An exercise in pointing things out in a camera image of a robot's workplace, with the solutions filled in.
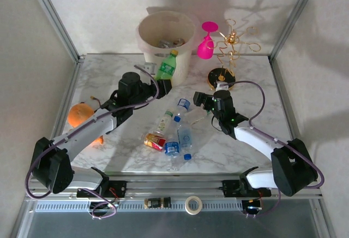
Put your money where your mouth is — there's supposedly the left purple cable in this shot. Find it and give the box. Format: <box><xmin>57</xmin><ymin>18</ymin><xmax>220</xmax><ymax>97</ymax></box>
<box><xmin>25</xmin><ymin>64</ymin><xmax>160</xmax><ymax>220</ymax></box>

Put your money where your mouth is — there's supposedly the pink plastic wine glass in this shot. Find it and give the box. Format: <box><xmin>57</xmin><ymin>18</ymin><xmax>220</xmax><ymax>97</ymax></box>
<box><xmin>196</xmin><ymin>21</ymin><xmax>220</xmax><ymax>60</ymax></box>

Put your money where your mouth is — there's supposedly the clear bottle bright blue label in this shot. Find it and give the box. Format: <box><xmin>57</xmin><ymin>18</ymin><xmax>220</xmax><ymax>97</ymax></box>
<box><xmin>163</xmin><ymin>136</ymin><xmax>182</xmax><ymax>172</ymax></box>

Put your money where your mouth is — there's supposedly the orange plush toy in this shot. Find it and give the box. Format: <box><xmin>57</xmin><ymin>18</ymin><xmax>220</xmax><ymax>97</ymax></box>
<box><xmin>67</xmin><ymin>103</ymin><xmax>104</xmax><ymax>145</ymax></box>

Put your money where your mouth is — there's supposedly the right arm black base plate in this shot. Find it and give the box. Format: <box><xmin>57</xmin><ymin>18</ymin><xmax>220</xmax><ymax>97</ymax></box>
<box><xmin>222</xmin><ymin>179</ymin><xmax>272</xmax><ymax>198</ymax></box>

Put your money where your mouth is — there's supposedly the green soda bottle yellow cap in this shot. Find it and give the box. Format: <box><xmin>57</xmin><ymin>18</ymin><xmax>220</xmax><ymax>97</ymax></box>
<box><xmin>153</xmin><ymin>49</ymin><xmax>179</xmax><ymax>82</ymax></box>

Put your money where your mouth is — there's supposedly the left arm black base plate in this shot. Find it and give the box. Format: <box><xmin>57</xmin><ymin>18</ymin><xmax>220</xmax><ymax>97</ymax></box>
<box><xmin>76</xmin><ymin>180</ymin><xmax>128</xmax><ymax>198</ymax></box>

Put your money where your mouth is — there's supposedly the purple cable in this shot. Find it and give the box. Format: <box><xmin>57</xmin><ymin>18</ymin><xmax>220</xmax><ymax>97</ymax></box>
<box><xmin>25</xmin><ymin>64</ymin><xmax>160</xmax><ymax>220</ymax></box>
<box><xmin>226</xmin><ymin>80</ymin><xmax>325</xmax><ymax>219</ymax></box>

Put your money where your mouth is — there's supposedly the gold wire rack black base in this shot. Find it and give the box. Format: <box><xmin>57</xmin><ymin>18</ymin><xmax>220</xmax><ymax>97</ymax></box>
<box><xmin>206</xmin><ymin>18</ymin><xmax>262</xmax><ymax>91</ymax></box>

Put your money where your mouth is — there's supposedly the grey slotted cable duct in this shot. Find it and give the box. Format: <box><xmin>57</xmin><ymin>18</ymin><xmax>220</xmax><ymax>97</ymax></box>
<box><xmin>34</xmin><ymin>200</ymin><xmax>245</xmax><ymax>213</ymax></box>

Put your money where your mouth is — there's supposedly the black rectangular device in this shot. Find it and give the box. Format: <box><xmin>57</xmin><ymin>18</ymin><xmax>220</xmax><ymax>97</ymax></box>
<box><xmin>144</xmin><ymin>197</ymin><xmax>171</xmax><ymax>209</ymax></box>

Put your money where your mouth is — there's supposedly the red black wire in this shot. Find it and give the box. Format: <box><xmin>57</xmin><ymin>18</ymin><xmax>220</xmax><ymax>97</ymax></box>
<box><xmin>108</xmin><ymin>187</ymin><xmax>121</xmax><ymax>203</ymax></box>

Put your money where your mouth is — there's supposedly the red yellow can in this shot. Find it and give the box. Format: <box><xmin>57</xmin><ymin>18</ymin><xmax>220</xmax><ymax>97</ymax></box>
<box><xmin>143</xmin><ymin>132</ymin><xmax>167</xmax><ymax>151</ymax></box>

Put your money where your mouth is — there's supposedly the clear bottle green white label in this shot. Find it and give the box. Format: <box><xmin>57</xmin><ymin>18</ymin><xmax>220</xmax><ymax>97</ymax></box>
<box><xmin>155</xmin><ymin>108</ymin><xmax>175</xmax><ymax>135</ymax></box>

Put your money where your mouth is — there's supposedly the clear bottle pale blue print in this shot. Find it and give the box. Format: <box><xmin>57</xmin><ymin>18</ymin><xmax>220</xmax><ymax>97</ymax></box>
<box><xmin>176</xmin><ymin>123</ymin><xmax>194</xmax><ymax>160</ymax></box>

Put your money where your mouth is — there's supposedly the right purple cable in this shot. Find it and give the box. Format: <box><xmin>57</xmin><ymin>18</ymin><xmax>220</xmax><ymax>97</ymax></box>
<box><xmin>226</xmin><ymin>80</ymin><xmax>325</xmax><ymax>219</ymax></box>

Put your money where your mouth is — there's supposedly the small circuit board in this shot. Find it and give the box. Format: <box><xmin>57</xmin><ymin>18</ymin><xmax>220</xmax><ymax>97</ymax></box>
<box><xmin>242</xmin><ymin>198</ymin><xmax>264</xmax><ymax>213</ymax></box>

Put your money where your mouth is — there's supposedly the aluminium frame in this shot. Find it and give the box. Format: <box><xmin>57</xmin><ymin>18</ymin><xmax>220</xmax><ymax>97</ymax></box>
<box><xmin>10</xmin><ymin>0</ymin><xmax>338</xmax><ymax>238</ymax></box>

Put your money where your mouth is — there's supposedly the white ribbed plastic bin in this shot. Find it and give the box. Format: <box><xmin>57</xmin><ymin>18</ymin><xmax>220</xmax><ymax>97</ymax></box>
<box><xmin>136</xmin><ymin>10</ymin><xmax>197</xmax><ymax>87</ymax></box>

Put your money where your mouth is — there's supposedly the masking tape roll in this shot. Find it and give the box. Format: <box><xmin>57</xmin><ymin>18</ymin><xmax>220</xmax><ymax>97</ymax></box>
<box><xmin>184</xmin><ymin>195</ymin><xmax>203</xmax><ymax>216</ymax></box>

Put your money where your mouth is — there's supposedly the grey metal panel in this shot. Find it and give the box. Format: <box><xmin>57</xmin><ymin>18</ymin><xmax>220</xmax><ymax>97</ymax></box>
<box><xmin>12</xmin><ymin>210</ymin><xmax>335</xmax><ymax>238</ymax></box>

